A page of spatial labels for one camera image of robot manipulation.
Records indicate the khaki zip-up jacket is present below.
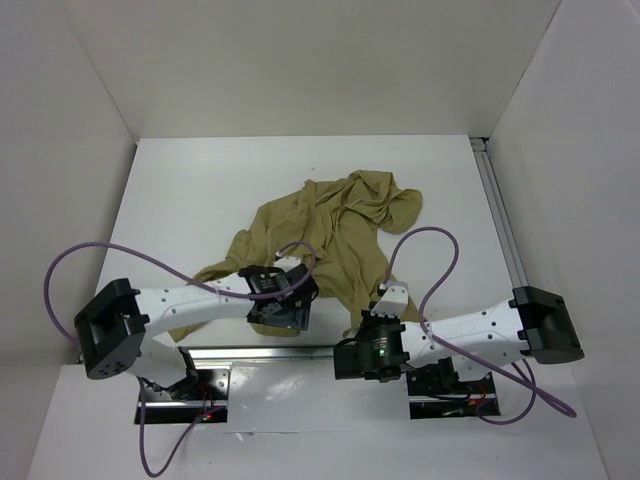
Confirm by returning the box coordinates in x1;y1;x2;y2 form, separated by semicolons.
194;170;423;333

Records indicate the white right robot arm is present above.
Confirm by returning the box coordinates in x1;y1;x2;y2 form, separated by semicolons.
333;282;585;392

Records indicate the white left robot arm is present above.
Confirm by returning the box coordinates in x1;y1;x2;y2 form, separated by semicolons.
74;258;319;400

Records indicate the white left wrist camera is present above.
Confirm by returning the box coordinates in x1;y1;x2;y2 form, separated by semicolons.
273;253;303;272

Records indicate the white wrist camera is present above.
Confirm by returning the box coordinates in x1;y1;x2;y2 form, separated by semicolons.
273;253;303;272
371;281;409;319

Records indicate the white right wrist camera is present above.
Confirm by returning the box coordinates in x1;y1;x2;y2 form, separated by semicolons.
371;281;409;319

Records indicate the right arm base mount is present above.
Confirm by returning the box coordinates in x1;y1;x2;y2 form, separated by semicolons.
405;359;501;420

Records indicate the aluminium rail front edge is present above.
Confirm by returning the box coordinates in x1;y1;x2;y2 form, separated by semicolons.
184;345;333;361

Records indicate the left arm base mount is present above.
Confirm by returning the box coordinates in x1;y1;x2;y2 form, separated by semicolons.
134;347;232;425

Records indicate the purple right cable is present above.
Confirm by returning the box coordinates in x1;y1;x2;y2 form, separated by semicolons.
379;227;577;426

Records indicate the purple cable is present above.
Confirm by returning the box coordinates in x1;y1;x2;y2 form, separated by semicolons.
379;227;577;426
43;241;321;476

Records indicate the aluminium rail right side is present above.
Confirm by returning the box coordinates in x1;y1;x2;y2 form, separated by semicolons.
469;137;529;287

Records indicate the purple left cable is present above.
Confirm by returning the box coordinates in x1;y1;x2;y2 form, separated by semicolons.
43;241;321;476

